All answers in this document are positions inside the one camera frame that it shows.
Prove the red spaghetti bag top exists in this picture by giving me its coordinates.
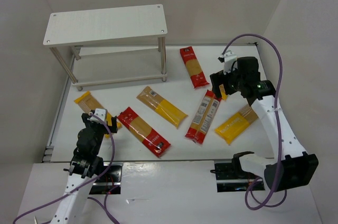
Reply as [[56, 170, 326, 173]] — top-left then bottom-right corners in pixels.
[[180, 46, 209, 88]]

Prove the red spaghetti bag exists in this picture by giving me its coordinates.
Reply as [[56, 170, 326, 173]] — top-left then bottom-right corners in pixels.
[[117, 107, 171, 157], [180, 46, 209, 88]]

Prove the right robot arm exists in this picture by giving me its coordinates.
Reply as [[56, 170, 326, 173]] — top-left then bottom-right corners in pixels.
[[210, 55, 318, 192]]

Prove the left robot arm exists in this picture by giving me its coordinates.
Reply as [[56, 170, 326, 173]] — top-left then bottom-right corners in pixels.
[[51, 108, 117, 223]]

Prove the white two-tier shelf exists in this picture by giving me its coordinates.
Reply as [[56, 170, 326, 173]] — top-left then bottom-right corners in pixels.
[[43, 4, 167, 91]]

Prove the yellow spaghetti bag upper right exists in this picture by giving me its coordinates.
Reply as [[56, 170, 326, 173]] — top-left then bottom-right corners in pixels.
[[212, 84, 228, 100]]

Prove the yellow spaghetti bag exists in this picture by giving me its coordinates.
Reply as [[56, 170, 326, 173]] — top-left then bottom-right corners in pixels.
[[212, 84, 228, 100], [74, 91, 122, 138], [214, 105, 258, 145], [137, 86, 187, 128]]

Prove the yellow spaghetti bag left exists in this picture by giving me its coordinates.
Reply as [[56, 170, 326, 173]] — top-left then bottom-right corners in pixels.
[[74, 91, 122, 138]]

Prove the red spaghetti bag label side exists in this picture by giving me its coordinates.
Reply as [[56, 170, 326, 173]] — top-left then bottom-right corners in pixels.
[[185, 90, 221, 145]]

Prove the red spaghetti bag lower centre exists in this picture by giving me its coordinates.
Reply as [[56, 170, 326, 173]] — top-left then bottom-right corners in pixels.
[[117, 107, 171, 157]]

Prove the yellow spaghetti bag centre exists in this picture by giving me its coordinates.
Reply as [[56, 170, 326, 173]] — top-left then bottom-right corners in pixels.
[[137, 86, 187, 128]]

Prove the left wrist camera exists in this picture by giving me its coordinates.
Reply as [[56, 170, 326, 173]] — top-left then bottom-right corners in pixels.
[[89, 108, 107, 123]]

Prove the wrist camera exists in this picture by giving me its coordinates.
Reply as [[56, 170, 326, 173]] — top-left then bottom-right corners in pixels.
[[218, 50, 238, 74], [89, 108, 107, 123]]

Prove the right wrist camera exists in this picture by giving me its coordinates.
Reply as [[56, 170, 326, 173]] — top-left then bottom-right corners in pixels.
[[218, 50, 238, 74]]

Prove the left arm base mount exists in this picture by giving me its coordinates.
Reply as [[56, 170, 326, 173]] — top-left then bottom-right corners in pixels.
[[89, 163, 123, 195]]

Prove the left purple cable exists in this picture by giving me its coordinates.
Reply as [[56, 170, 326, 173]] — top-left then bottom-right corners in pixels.
[[12, 113, 120, 224]]

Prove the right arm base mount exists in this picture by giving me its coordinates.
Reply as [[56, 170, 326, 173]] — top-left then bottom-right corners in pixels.
[[210, 161, 256, 193]]

